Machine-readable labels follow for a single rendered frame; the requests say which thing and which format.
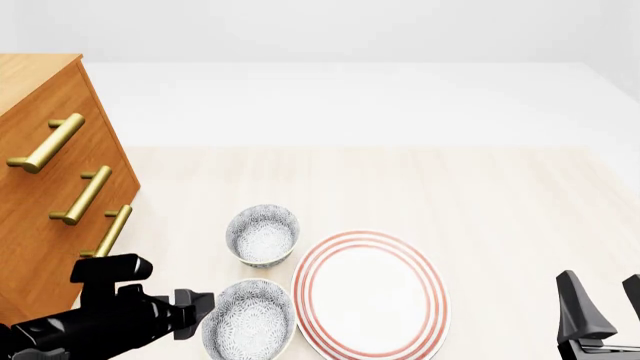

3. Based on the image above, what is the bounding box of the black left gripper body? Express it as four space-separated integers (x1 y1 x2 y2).
154 288 217 341

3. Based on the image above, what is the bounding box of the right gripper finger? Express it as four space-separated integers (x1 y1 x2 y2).
555 269 619 345
622 273 640 321

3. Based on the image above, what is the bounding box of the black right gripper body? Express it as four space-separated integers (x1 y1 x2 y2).
556 335 640 360

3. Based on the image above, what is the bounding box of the patterned grey bowl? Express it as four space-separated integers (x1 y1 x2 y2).
225 203 301 270
201 278 298 360

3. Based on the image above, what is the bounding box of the wooden drawer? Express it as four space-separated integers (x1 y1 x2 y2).
0 111 125 286
0 153 142 327
0 61 105 211

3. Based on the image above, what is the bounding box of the white plate with red rings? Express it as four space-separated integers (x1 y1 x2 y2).
291 229 452 360

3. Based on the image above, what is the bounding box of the wooden cabinet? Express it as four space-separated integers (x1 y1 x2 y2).
0 53 142 328

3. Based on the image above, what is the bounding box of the brass drawer handle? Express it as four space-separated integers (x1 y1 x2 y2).
79 204 134 259
6 112 86 175
48 165 113 227

